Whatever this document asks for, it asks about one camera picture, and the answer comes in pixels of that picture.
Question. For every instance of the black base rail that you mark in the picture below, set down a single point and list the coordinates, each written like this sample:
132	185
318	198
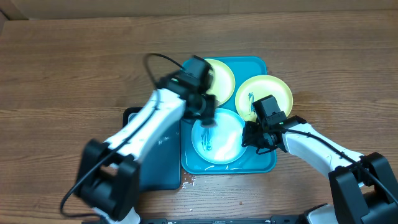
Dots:
276	219

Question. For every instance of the yellow-green plate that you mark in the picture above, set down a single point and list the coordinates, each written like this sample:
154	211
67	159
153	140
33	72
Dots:
223	83
259	87

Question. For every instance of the yellow-green plate top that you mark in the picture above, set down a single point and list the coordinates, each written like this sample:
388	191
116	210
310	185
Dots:
223	83

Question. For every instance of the teal plastic tray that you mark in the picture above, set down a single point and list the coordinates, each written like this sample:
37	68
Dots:
243	68

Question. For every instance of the light blue plate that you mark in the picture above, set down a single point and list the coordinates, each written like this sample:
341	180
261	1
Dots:
222	143

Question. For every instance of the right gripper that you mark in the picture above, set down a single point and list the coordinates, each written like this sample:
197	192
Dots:
250	139

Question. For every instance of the black rectangular tray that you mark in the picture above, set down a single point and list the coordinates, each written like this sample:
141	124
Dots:
161	169

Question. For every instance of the green scrubbing sponge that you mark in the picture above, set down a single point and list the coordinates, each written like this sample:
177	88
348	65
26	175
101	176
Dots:
208	123

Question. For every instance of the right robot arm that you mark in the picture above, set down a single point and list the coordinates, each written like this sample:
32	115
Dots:
363	187

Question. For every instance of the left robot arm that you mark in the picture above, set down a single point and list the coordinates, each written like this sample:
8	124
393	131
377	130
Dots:
109	172

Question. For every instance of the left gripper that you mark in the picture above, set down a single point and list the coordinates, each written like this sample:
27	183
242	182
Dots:
209	111

